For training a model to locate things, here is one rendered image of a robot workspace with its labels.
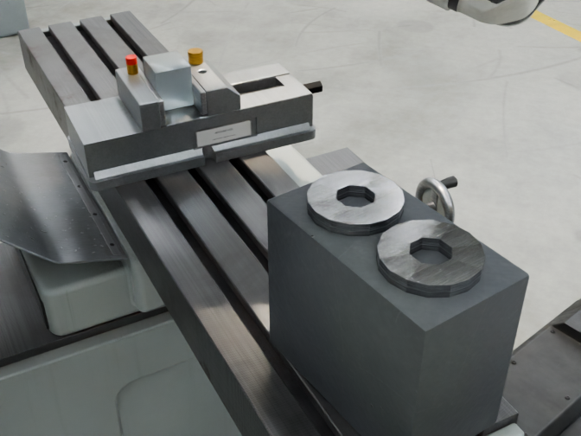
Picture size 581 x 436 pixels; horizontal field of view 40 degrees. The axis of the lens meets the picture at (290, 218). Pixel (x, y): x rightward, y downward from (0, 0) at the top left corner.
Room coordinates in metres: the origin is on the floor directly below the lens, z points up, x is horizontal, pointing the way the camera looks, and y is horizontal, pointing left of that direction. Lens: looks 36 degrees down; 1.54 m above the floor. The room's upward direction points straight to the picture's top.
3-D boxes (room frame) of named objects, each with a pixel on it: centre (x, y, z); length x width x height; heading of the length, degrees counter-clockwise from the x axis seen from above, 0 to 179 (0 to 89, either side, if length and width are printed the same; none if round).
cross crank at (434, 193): (1.29, -0.26, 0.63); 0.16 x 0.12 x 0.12; 118
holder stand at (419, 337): (0.57, -0.09, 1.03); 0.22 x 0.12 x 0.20; 35
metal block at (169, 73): (1.04, 0.17, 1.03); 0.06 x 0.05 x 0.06; 25
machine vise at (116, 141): (1.05, 0.15, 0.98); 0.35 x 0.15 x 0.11; 115
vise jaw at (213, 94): (1.06, 0.12, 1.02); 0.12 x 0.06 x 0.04; 25
